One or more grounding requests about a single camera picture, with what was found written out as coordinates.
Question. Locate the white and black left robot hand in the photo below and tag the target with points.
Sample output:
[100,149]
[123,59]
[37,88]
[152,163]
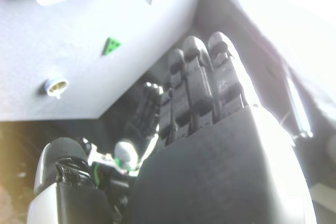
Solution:
[210,171]

